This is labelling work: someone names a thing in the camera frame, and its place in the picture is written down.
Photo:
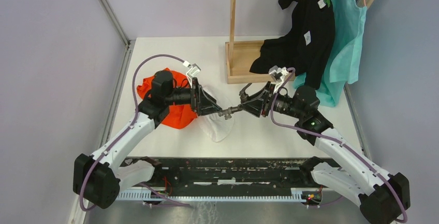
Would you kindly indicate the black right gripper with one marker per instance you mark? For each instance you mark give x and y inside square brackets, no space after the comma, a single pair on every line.
[255,104]

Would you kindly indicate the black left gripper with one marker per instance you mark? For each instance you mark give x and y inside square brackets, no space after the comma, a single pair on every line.
[202,102]

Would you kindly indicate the silver angle valve fitting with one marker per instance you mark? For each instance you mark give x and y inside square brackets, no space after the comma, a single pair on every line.
[226,114]

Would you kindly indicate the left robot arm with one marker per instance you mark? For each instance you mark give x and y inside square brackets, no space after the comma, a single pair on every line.
[100,177]

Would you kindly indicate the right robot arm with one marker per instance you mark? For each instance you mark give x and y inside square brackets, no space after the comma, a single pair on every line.
[382,197]

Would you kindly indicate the orange cloth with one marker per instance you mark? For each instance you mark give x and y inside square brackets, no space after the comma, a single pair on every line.
[179,116]

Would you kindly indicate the white bucket hat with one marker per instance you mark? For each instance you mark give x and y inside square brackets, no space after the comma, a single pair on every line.
[214,126]

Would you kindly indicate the wooden clothes rack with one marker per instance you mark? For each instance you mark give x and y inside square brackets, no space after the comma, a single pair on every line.
[250,23]

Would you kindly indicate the black t-shirt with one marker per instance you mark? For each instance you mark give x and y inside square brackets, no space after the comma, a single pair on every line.
[306,47]

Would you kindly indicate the teal garment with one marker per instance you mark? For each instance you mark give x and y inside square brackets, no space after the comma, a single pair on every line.
[343,64]

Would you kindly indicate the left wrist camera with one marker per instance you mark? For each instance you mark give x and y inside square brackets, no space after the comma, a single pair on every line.
[193,71]

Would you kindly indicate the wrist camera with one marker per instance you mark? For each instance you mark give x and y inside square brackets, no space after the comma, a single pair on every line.
[193,71]
[278,75]

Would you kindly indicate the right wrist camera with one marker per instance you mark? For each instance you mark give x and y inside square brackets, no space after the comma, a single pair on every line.
[278,75]

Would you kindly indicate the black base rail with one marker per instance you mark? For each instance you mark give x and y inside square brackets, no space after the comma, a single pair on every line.
[232,178]

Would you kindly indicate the aluminium frame rail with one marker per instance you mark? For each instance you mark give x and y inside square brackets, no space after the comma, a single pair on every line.
[97,74]

